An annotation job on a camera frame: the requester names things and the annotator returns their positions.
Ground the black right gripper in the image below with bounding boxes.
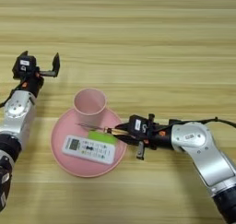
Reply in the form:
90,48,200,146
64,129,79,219
113,112,173,160

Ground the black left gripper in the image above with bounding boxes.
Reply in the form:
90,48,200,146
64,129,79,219
13,50,61,97

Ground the green card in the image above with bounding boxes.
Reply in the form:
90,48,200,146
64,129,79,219
88,130,119,147

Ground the pink plastic cup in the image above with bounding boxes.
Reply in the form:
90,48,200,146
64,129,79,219
73,88,108,129

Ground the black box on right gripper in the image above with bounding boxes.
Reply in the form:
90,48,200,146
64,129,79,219
128,114,148,134

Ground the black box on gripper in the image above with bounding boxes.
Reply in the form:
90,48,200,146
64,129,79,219
12,54,37,75
128,114,148,134

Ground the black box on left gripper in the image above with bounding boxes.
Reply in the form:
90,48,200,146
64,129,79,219
12,54,37,75

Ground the white remote control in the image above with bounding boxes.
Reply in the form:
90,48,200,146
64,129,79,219
62,135,117,166

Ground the pink round plate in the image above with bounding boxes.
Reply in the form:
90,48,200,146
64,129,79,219
50,107,128,179

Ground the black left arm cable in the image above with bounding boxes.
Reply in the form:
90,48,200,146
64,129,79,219
0,88,19,109

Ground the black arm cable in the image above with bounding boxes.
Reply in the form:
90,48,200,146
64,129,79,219
168,116,236,129
0,88,19,109

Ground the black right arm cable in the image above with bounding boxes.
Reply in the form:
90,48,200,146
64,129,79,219
168,116,236,129

